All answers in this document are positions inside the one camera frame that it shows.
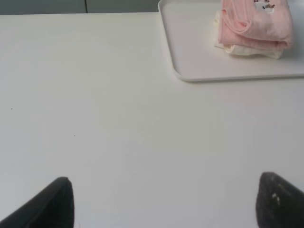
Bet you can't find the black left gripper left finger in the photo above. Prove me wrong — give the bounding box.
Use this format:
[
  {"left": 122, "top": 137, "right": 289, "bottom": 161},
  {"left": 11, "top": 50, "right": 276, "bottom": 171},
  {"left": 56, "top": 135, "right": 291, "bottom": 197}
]
[{"left": 0, "top": 177, "right": 75, "bottom": 228}]

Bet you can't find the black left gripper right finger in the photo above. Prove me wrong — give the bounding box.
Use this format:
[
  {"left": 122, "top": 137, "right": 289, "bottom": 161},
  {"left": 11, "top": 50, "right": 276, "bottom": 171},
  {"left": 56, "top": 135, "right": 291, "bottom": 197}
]
[{"left": 256, "top": 172, "right": 304, "bottom": 228}]

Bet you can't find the cream white towel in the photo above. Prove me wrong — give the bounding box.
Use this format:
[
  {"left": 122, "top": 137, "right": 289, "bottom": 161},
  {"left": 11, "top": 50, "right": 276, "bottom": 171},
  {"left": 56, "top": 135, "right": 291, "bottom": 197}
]
[{"left": 213, "top": 11, "right": 283, "bottom": 59}]

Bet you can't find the pink towel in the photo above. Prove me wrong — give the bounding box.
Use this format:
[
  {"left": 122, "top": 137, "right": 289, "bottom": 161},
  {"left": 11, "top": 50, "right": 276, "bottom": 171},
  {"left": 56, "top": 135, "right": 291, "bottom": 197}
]
[{"left": 218, "top": 0, "right": 294, "bottom": 50}]

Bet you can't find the white plastic tray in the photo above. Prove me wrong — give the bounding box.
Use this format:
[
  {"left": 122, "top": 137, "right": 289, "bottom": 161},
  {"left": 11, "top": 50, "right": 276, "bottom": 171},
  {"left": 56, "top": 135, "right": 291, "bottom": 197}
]
[{"left": 158, "top": 0, "right": 304, "bottom": 82}]

